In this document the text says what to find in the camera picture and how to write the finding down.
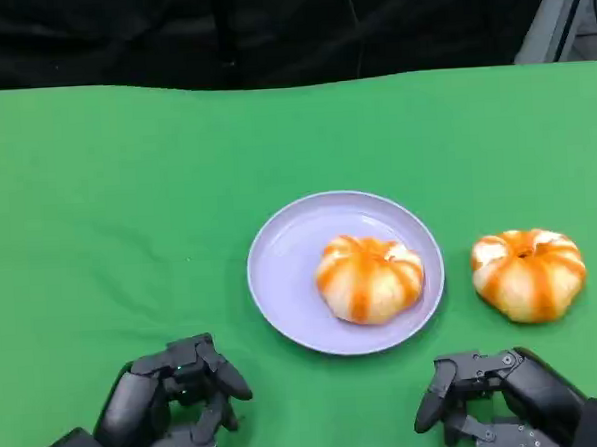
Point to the orange and white bread roll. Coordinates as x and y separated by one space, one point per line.
369 280
529 276

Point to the grey metal frame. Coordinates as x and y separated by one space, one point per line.
553 15

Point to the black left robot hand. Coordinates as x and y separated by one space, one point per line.
133 407

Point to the green table cloth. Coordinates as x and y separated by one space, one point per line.
103 219

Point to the lilac plate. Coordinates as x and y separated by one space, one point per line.
286 284

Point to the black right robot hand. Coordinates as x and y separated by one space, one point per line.
532 386

